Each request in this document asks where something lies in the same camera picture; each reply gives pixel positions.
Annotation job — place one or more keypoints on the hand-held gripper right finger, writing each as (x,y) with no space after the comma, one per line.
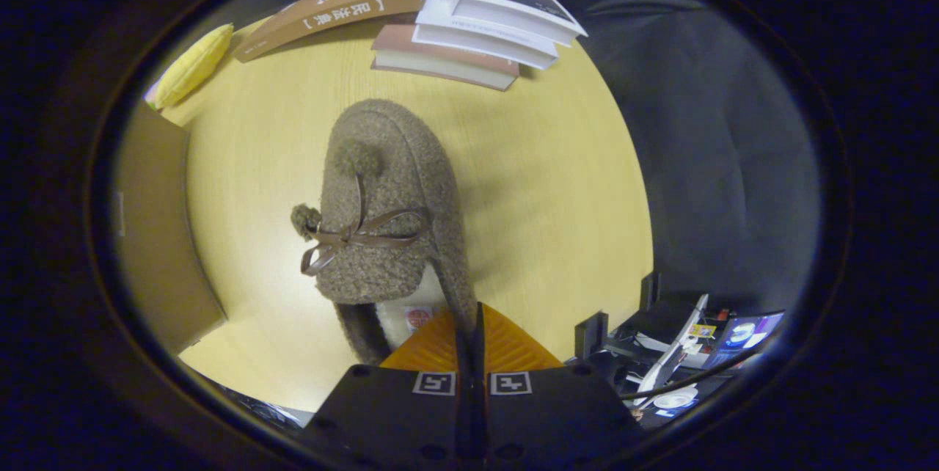
(565,412)

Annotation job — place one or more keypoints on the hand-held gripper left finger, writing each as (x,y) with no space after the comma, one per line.
(396,412)

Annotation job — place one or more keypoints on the brown fuzzy shoe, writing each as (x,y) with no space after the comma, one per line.
(381,163)

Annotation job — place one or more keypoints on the brown storage box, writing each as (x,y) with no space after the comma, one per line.
(158,236)

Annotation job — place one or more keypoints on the black block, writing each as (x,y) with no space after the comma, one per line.
(591,335)

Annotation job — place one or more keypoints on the white monitor stand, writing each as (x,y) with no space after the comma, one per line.
(671,361)

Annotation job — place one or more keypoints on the laptop with lit screen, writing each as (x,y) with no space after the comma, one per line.
(744,335)

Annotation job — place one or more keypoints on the black backdrop cloth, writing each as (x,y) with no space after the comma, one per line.
(719,163)

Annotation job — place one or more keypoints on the pinkish brown book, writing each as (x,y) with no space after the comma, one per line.
(440,64)

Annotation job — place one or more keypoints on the plain white book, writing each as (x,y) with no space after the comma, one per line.
(477,42)

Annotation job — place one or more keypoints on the yellow corn toy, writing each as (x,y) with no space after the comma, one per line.
(194,64)

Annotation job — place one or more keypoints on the brown hardcover book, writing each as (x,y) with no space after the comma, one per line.
(330,9)

